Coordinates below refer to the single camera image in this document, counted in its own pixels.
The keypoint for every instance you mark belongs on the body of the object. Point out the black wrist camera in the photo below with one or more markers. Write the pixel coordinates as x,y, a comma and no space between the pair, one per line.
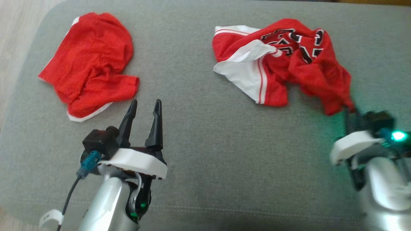
379,120
99,141

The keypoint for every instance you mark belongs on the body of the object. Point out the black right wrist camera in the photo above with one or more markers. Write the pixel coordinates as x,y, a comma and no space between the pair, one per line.
379,120

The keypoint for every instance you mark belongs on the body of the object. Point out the large grey sofa seat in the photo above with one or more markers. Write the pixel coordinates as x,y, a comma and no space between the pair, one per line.
205,144

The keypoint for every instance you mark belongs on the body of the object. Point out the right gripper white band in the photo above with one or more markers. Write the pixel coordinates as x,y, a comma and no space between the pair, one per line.
353,142

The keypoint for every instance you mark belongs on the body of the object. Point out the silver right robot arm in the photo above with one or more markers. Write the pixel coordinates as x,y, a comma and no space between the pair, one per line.
385,186

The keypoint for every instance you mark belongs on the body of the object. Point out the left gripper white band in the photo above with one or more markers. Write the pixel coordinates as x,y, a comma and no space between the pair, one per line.
135,160

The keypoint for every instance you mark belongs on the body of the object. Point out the plain red mesh shorts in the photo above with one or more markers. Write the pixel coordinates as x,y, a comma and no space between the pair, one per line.
90,64

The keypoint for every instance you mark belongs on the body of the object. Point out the red and white lettered jersey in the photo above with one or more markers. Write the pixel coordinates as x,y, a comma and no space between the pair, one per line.
308,64

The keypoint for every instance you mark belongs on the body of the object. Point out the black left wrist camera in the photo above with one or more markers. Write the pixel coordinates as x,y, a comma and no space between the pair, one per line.
99,141

